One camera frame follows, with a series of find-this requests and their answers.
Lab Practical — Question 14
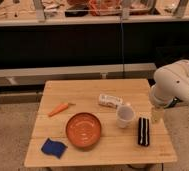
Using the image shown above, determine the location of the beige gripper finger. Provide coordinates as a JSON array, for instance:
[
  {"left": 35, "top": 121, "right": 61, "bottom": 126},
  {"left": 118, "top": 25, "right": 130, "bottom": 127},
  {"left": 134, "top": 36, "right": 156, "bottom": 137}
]
[{"left": 151, "top": 107, "right": 164, "bottom": 124}]

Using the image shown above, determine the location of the orange ceramic bowl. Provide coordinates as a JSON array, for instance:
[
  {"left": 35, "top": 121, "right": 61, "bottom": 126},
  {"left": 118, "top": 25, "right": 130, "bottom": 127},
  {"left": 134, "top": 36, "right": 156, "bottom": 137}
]
[{"left": 66, "top": 112, "right": 102, "bottom": 148}]

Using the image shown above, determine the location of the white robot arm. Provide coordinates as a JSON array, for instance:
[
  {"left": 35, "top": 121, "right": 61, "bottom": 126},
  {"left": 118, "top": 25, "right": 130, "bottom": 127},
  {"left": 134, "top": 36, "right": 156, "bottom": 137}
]
[{"left": 149, "top": 60, "right": 189, "bottom": 124}]

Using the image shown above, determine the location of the black white striped eraser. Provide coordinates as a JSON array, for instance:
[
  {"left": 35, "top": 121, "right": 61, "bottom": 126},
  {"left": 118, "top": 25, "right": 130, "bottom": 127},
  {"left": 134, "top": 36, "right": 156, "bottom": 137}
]
[{"left": 138, "top": 117, "right": 150, "bottom": 147}]

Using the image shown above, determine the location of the white plastic cup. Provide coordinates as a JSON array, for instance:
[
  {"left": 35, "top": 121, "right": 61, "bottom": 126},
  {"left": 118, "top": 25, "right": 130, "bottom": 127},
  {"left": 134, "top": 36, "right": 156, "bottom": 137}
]
[{"left": 116, "top": 105, "right": 135, "bottom": 128}]

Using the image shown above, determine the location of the white can lying down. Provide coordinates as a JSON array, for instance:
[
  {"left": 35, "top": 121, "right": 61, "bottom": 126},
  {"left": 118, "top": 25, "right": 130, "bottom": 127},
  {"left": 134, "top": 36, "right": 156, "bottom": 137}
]
[{"left": 98, "top": 94, "right": 123, "bottom": 108}]

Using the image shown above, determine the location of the wooden table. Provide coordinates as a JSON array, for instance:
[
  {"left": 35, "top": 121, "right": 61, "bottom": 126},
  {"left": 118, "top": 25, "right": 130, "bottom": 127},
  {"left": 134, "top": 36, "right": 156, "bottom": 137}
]
[{"left": 24, "top": 79, "right": 177, "bottom": 167}]

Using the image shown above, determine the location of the orange toy carrot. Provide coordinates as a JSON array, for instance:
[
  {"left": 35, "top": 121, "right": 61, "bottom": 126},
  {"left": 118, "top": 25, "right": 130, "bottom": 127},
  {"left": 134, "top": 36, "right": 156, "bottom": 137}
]
[{"left": 48, "top": 103, "right": 73, "bottom": 117}]

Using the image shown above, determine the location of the blue folded cloth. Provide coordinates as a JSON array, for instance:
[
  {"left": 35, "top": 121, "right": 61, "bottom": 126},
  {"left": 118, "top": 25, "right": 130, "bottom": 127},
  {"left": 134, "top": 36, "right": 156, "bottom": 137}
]
[{"left": 41, "top": 138, "right": 67, "bottom": 158}]

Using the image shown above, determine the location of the blue hanging cable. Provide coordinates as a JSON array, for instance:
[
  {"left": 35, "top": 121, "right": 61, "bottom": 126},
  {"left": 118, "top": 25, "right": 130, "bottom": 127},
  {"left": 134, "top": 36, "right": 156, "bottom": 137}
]
[{"left": 120, "top": 18, "right": 126, "bottom": 80}]

